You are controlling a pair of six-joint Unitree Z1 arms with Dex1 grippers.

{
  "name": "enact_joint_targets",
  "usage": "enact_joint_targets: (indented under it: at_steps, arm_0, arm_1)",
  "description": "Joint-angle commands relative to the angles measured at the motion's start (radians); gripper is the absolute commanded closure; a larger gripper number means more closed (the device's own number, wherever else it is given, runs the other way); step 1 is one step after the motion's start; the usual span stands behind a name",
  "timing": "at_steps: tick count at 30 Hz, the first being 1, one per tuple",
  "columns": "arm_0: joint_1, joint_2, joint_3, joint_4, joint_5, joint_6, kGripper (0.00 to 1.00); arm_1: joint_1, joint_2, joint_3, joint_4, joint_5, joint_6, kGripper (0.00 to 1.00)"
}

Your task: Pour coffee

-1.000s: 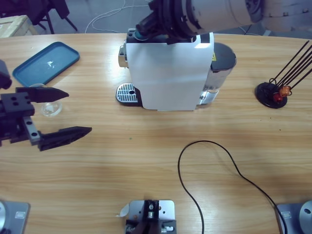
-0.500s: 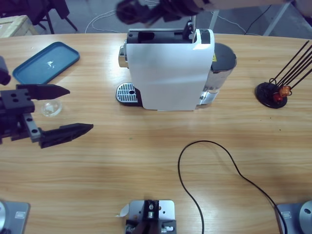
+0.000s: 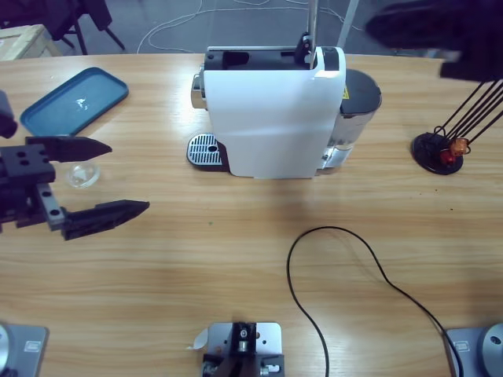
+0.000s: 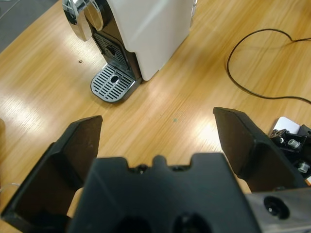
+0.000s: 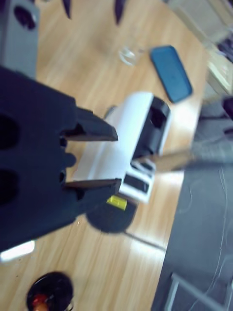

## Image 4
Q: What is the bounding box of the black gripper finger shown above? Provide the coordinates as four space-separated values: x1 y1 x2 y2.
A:
212 106 308 194
0 115 104 233

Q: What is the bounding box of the white capsule coffee machine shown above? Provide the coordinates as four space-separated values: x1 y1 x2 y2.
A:
62 0 197 82

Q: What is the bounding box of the metal drip tray grille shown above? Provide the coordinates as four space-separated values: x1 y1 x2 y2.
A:
90 64 143 104

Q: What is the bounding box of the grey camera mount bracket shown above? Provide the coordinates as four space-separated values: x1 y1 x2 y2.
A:
269 116 311 187

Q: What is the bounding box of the thin black cable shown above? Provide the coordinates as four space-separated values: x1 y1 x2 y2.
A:
227 29 311 104

